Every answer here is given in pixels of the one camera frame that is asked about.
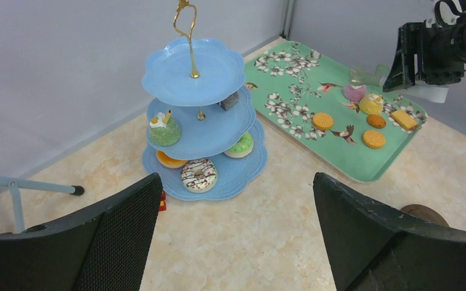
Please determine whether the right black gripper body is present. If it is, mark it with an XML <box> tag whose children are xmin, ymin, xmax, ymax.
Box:
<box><xmin>416</xmin><ymin>22</ymin><xmax>466</xmax><ymax>85</ymax></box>

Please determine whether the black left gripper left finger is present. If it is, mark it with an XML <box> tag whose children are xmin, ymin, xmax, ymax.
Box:
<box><xmin>0</xmin><ymin>173</ymin><xmax>163</xmax><ymax>290</ymax></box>

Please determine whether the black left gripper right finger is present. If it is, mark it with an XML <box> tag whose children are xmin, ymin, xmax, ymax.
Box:
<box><xmin>313</xmin><ymin>172</ymin><xmax>466</xmax><ymax>290</ymax></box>

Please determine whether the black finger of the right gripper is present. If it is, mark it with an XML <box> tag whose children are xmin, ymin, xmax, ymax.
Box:
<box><xmin>382</xmin><ymin>22</ymin><xmax>418</xmax><ymax>92</ymax></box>

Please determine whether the orange glazed donut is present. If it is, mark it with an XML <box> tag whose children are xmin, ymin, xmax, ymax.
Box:
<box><xmin>156</xmin><ymin>150</ymin><xmax>188</xmax><ymax>169</ymax></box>

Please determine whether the white chocolate drizzle donut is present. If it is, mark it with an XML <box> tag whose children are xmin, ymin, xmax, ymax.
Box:
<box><xmin>180</xmin><ymin>158</ymin><xmax>218</xmax><ymax>193</ymax></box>

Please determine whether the green dome cake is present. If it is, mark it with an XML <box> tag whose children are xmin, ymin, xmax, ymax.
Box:
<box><xmin>148</xmin><ymin>109</ymin><xmax>181</xmax><ymax>147</ymax></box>

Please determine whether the blue three-tier cake stand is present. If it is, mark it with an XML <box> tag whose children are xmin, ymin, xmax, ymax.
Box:
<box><xmin>141</xmin><ymin>0</ymin><xmax>268</xmax><ymax>202</ymax></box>

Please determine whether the green glazed donut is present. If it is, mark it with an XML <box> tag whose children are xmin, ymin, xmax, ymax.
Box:
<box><xmin>224</xmin><ymin>132</ymin><xmax>254</xmax><ymax>158</ymax></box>

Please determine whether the chocolate swirl roll cake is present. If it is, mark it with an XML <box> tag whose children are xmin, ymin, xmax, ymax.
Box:
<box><xmin>218</xmin><ymin>92</ymin><xmax>239</xmax><ymax>111</ymax></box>

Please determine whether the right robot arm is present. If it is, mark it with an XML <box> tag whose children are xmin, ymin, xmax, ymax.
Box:
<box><xmin>313</xmin><ymin>1</ymin><xmax>466</xmax><ymax>290</ymax></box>

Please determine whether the dark brown saucer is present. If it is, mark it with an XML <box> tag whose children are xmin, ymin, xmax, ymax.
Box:
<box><xmin>400</xmin><ymin>204</ymin><xmax>449</xmax><ymax>227</ymax></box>

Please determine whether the yellow rectangular biscuit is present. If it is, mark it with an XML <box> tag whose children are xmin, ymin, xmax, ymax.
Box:
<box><xmin>391</xmin><ymin>110</ymin><xmax>417</xmax><ymax>130</ymax></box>

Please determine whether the red owl toy block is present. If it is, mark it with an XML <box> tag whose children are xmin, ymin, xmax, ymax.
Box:
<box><xmin>159</xmin><ymin>190</ymin><xmax>166</xmax><ymax>212</ymax></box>

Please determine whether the yellow dome cake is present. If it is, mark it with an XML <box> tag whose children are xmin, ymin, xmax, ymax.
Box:
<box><xmin>359</xmin><ymin>93</ymin><xmax>385</xmax><ymax>115</ymax></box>

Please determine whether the pink dome cake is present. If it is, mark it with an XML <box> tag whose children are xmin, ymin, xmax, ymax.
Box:
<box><xmin>343</xmin><ymin>83</ymin><xmax>366</xmax><ymax>102</ymax></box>

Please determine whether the small brown cookie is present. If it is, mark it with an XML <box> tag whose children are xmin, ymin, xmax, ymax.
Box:
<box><xmin>366</xmin><ymin>114</ymin><xmax>387</xmax><ymax>129</ymax></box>

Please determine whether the round orange biscuit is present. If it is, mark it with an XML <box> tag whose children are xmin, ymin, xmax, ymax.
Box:
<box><xmin>362</xmin><ymin>130</ymin><xmax>386</xmax><ymax>149</ymax></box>
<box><xmin>312</xmin><ymin>112</ymin><xmax>334</xmax><ymax>131</ymax></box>

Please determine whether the light blue tripod stand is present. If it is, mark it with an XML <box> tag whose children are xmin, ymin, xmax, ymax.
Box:
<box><xmin>0</xmin><ymin>176</ymin><xmax>85</xmax><ymax>233</ymax></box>

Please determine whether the green floral serving tray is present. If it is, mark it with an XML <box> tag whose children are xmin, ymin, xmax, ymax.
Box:
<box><xmin>245</xmin><ymin>41</ymin><xmax>428</xmax><ymax>182</ymax></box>

